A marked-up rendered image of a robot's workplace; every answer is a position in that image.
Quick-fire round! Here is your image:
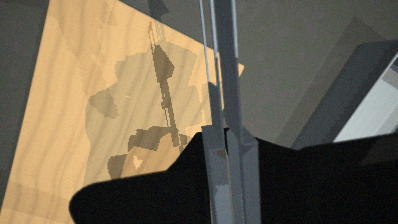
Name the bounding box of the light wooden board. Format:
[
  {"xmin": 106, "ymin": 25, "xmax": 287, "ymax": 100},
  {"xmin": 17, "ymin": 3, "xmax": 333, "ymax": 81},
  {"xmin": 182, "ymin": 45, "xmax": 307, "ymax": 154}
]
[{"xmin": 0, "ymin": 0, "xmax": 212, "ymax": 224}]

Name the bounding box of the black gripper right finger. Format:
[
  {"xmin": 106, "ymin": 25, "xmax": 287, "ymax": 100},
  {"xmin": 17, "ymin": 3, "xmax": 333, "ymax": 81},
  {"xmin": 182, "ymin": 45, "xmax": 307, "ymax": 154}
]
[{"xmin": 253, "ymin": 132, "xmax": 398, "ymax": 224}]

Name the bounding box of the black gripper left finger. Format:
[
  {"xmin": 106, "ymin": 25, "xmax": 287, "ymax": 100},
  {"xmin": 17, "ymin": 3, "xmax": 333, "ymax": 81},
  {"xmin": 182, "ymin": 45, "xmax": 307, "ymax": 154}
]
[{"xmin": 69, "ymin": 132, "xmax": 211, "ymax": 224}]

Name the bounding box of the grey rectangular tin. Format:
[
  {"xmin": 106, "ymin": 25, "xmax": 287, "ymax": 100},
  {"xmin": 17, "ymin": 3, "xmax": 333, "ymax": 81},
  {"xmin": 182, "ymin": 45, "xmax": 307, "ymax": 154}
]
[{"xmin": 294, "ymin": 39, "xmax": 398, "ymax": 150}]

